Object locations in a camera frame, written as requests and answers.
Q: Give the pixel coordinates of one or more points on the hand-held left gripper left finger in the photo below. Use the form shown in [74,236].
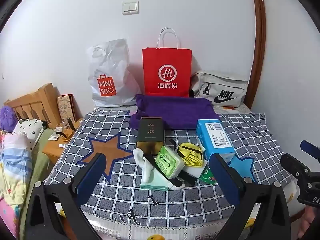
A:
[92,177]

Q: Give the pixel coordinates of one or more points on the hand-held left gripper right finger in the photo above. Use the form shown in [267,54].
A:
[221,177]

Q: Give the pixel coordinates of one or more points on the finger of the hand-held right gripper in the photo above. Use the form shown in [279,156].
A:
[292,163]
[310,148]

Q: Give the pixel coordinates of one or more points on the green snack packet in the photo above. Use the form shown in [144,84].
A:
[207,176]

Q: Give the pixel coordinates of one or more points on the white sponge block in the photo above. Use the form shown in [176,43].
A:
[195,171]

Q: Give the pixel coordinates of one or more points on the yellow mesh pouch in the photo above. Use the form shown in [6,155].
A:
[191,156]

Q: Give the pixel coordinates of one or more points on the green tissue pack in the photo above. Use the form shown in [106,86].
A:
[168,161]

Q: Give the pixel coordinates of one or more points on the person's right hand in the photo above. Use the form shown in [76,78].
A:
[305,221]

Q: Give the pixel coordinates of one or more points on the blue tissue box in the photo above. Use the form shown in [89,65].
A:
[215,140]

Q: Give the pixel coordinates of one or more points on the wooden nightstand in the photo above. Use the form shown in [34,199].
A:
[53,150]

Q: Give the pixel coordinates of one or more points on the amber glass dish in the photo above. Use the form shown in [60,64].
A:
[67,134]

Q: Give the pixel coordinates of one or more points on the small white packet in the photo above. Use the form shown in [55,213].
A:
[53,136]

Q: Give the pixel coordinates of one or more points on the green blanket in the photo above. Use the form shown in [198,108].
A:
[37,162]

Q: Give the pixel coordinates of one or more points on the small black bottle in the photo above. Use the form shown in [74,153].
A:
[70,125]

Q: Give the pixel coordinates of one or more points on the grey checkered blanket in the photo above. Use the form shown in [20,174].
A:
[150,205]

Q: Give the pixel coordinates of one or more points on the illustrated hardcover book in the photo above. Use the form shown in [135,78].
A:
[66,108]

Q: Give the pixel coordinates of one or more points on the dark green tin box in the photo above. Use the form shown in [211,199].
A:
[150,130]

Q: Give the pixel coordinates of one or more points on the white dotted pillow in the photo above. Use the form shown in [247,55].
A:
[27,132]

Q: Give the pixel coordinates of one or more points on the purple towel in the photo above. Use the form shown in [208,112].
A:
[180,110]

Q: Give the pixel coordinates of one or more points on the colourful patterned quilt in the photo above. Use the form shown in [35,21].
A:
[12,180]

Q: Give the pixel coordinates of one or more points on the fruit print bed sheet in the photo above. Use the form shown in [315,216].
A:
[155,231]

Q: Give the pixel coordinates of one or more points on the grey waist bag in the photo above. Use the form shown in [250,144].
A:
[225,85]

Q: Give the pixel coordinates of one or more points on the wooden headboard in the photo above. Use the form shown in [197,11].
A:
[32,102]

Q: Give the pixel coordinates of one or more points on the purple plush toy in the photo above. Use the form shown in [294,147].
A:
[7,118]

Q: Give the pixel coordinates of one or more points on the white plastic shopping bag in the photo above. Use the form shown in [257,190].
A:
[112,62]

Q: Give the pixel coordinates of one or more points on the red paper bag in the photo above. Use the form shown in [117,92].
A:
[155,62]

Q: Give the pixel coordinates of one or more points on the brown wooden door frame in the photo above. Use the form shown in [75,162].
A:
[258,42]

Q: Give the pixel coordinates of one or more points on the white wall light switch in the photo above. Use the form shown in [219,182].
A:
[130,7]

